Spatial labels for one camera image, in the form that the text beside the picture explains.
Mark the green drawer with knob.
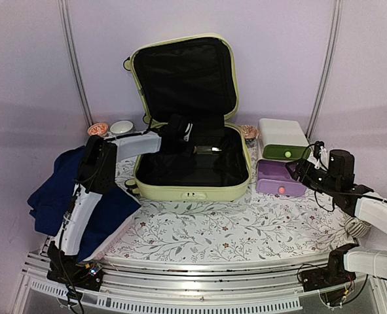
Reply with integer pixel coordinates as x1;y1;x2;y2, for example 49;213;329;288
262;144;310;162

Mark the dark blue garment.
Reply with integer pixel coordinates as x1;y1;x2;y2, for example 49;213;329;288
28;146;141;262

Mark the light green hard-shell suitcase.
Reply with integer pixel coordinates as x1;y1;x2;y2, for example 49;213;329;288
123;33;251;201

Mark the pink bowl behind basket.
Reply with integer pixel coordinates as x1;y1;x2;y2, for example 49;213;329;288
87;122;109;136

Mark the left metal corner post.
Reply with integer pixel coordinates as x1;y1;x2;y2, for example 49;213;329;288
58;0;94;127

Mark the floral patterned tablecloth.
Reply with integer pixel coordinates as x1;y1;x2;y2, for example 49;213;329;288
46;130;361;263

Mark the purple drawer with pink knob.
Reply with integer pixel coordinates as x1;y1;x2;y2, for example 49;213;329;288
256;160;306;197

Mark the metal corner post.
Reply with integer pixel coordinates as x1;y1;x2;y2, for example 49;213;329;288
305;0;343;141
58;0;94;127

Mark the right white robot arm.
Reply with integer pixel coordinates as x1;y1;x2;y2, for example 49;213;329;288
286;145;387;292

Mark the frosted glass spray bottle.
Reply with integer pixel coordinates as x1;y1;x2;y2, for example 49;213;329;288
194;146;222;155

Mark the white plastic mesh basket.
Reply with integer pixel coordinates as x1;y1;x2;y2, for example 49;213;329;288
90;215;135;260

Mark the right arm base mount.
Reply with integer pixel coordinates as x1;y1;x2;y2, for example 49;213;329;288
297;244;357;307

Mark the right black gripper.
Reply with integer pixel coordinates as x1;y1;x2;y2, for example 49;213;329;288
286;158;341;197

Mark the white ceramic bowl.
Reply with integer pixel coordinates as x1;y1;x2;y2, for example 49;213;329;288
110;120;134;135

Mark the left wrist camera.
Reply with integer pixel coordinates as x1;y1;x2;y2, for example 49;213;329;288
183;122;193;142

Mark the right metal corner post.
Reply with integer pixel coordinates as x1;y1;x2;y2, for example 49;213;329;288
305;0;343;141

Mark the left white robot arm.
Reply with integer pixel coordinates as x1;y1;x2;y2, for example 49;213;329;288
48;114;195;284

